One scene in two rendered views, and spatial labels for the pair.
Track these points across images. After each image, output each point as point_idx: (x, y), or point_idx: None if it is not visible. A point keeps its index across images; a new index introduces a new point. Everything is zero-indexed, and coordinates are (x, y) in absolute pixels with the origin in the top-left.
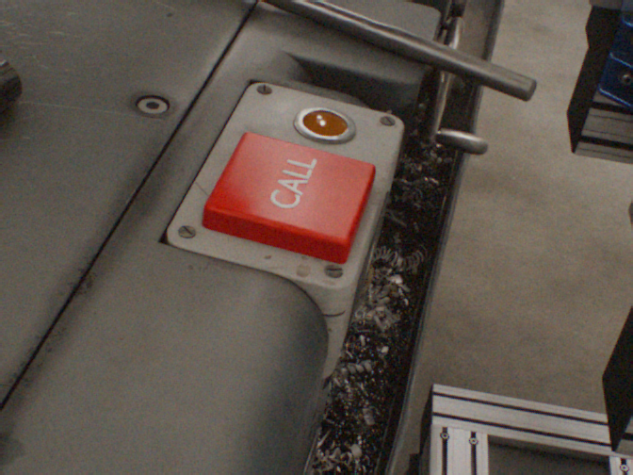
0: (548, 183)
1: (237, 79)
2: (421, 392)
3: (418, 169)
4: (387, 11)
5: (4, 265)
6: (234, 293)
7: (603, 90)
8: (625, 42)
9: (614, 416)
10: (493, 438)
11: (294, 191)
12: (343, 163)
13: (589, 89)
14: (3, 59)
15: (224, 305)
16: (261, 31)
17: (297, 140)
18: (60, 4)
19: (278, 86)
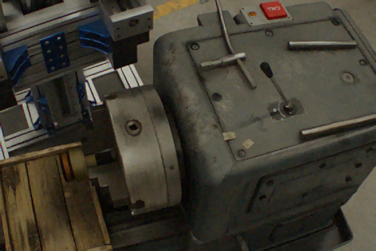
0: None
1: (252, 27)
2: None
3: None
4: (207, 20)
5: (311, 29)
6: (293, 10)
7: (16, 84)
8: (9, 74)
9: (130, 61)
10: None
11: (275, 7)
12: (264, 5)
13: (8, 93)
14: (289, 41)
15: (295, 10)
16: (234, 31)
17: (259, 15)
18: (257, 57)
19: (248, 23)
